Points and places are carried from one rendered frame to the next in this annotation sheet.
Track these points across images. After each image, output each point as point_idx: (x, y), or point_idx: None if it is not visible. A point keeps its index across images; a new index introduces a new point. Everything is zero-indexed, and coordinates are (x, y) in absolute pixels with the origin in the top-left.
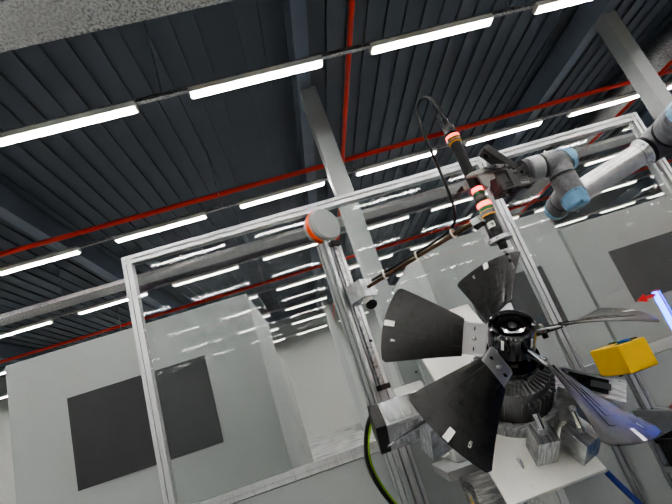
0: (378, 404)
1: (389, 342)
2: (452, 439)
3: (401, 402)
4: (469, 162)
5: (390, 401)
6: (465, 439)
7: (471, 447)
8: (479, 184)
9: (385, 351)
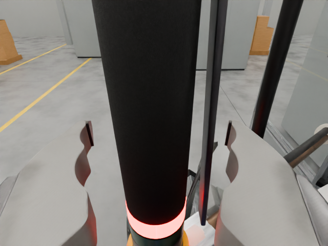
0: (190, 175)
1: (199, 162)
2: (127, 217)
3: (186, 190)
4: (100, 45)
5: (188, 182)
6: (128, 227)
7: (128, 231)
8: (126, 201)
9: (199, 163)
